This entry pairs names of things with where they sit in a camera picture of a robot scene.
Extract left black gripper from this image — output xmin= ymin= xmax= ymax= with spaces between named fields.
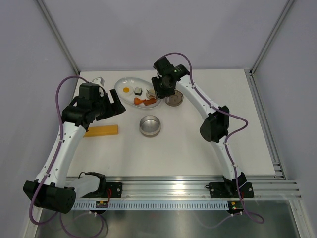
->
xmin=92 ymin=89 xmax=125 ymax=121

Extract metal tongs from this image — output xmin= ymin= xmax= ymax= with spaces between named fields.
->
xmin=154 ymin=90 xmax=167 ymax=101

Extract beige bun toy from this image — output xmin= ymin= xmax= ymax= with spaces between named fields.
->
xmin=146 ymin=89 xmax=156 ymax=99

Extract round metal lunch box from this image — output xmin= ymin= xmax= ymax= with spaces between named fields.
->
xmin=139 ymin=115 xmax=161 ymax=137

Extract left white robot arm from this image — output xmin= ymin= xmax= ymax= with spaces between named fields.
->
xmin=23 ymin=83 xmax=126 ymax=214

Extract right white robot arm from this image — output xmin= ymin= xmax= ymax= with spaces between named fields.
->
xmin=152 ymin=57 xmax=247 ymax=196

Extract fried egg toy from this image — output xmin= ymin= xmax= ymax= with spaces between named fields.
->
xmin=119 ymin=85 xmax=134 ymax=97

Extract orange carrot piece toy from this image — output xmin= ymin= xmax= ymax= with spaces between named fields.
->
xmin=133 ymin=98 xmax=144 ymax=105

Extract orange sausage toy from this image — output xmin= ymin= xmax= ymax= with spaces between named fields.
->
xmin=143 ymin=98 xmax=157 ymax=106

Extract white oval plate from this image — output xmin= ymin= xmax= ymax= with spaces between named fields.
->
xmin=114 ymin=77 xmax=161 ymax=109

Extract sushi roll toy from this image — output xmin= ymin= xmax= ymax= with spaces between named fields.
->
xmin=134 ymin=87 xmax=143 ymax=96

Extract yellow wooden block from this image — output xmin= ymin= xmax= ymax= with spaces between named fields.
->
xmin=83 ymin=124 xmax=119 ymax=138

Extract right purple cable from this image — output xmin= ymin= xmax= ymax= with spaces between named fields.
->
xmin=160 ymin=52 xmax=264 ymax=228

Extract purple cable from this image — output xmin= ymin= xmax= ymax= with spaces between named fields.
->
xmin=29 ymin=75 xmax=109 ymax=236
xmin=160 ymin=52 xmax=264 ymax=228

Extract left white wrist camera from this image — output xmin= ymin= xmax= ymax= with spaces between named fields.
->
xmin=91 ymin=77 xmax=105 ymax=87

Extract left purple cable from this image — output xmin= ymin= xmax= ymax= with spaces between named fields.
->
xmin=29 ymin=75 xmax=109 ymax=236

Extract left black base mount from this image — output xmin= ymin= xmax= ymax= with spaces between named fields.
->
xmin=83 ymin=182 xmax=123 ymax=199

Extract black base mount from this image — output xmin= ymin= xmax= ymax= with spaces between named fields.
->
xmin=205 ymin=182 xmax=255 ymax=198
xmin=83 ymin=182 xmax=123 ymax=199

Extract right aluminium frame post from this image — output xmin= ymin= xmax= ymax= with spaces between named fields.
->
xmin=250 ymin=0 xmax=297 ymax=76

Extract aluminium frame post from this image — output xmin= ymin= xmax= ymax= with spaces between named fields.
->
xmin=250 ymin=0 xmax=297 ymax=76
xmin=34 ymin=0 xmax=80 ymax=75

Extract white slotted cable duct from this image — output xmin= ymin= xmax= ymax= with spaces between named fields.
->
xmin=72 ymin=201 xmax=229 ymax=210

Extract left aluminium frame post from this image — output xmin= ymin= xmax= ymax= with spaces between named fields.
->
xmin=34 ymin=0 xmax=80 ymax=75

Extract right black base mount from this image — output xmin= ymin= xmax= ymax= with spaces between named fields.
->
xmin=205 ymin=182 xmax=255 ymax=198

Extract aluminium front rail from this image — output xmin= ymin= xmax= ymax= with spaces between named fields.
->
xmin=33 ymin=176 xmax=302 ymax=201

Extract aluminium rail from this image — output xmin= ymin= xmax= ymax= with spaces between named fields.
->
xmin=33 ymin=176 xmax=302 ymax=201
xmin=244 ymin=69 xmax=287 ymax=180

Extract right side aluminium rail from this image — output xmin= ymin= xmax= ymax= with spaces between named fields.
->
xmin=244 ymin=69 xmax=287 ymax=180

